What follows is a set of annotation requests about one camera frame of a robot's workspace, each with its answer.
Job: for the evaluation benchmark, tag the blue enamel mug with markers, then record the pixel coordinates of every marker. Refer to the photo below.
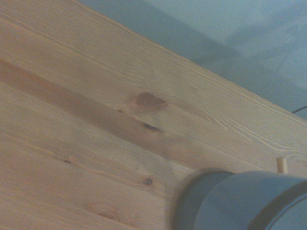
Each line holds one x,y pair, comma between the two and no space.
239,201

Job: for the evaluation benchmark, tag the wooden mug tree black base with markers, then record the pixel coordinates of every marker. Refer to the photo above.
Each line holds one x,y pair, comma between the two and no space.
281,165

